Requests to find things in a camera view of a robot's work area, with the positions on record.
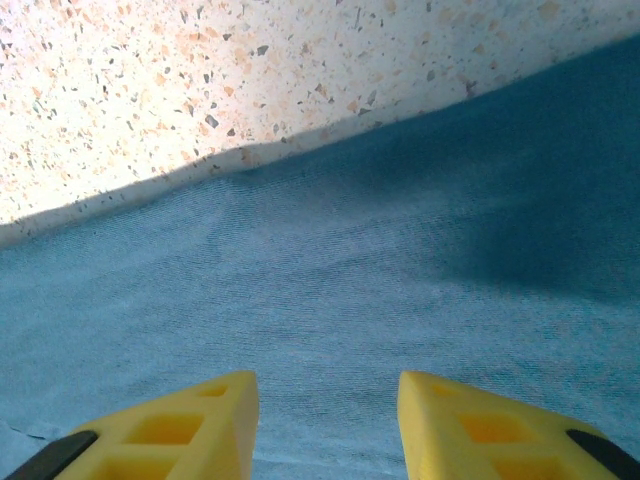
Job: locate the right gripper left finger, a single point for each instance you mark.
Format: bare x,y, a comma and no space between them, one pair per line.
165,450

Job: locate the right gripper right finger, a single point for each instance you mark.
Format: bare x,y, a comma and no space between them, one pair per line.
480,450

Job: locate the blue-grey t-shirt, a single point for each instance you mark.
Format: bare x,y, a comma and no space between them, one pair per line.
320,280

